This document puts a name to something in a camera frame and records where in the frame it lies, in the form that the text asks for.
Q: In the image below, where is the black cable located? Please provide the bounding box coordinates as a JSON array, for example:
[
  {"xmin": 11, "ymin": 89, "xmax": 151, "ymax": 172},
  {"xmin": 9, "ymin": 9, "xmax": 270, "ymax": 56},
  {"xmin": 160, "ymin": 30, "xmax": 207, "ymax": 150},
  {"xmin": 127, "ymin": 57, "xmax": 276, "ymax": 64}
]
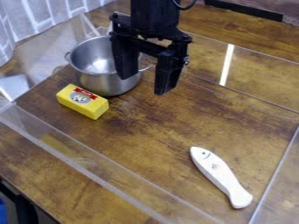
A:
[{"xmin": 172, "ymin": 0, "xmax": 199, "ymax": 11}]

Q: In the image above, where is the clear acrylic barrier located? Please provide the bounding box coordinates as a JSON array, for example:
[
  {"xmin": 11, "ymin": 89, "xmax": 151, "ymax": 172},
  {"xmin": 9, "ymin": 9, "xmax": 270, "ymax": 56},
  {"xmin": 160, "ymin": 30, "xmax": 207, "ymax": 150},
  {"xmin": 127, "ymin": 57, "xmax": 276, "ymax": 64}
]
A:
[{"xmin": 0, "ymin": 14, "xmax": 299, "ymax": 224}]

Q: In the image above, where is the white wooden fish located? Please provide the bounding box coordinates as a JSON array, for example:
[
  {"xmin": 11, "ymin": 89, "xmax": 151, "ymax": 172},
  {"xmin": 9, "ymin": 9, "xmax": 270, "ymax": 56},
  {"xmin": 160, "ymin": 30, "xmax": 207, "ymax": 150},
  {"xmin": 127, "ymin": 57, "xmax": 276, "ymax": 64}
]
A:
[{"xmin": 191, "ymin": 146, "xmax": 252, "ymax": 209}]

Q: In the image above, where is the white grid curtain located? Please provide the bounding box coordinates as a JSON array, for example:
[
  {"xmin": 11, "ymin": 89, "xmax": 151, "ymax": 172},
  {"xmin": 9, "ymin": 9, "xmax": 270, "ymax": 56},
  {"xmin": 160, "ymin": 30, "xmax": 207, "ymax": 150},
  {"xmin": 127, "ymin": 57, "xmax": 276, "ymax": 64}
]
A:
[{"xmin": 0, "ymin": 0, "xmax": 114, "ymax": 67}]

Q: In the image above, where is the silver metal pot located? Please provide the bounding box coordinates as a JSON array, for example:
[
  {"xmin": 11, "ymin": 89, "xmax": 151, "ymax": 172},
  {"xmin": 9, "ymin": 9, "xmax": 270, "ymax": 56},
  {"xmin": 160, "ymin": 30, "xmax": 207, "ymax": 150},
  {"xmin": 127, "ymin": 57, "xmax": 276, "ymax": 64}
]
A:
[{"xmin": 64, "ymin": 36, "xmax": 152, "ymax": 97}]

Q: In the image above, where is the yellow butter block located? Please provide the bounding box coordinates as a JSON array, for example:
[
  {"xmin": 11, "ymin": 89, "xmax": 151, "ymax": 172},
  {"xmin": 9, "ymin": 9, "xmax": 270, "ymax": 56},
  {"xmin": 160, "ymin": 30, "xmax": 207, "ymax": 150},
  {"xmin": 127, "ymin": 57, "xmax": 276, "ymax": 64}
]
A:
[{"xmin": 56, "ymin": 84, "xmax": 108, "ymax": 120}]

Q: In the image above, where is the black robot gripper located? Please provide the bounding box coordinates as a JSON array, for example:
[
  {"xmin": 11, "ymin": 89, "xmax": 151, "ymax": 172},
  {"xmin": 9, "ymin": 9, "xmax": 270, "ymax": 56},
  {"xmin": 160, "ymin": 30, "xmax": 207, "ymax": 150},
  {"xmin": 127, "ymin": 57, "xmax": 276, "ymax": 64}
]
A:
[{"xmin": 110, "ymin": 0, "xmax": 192, "ymax": 95}]

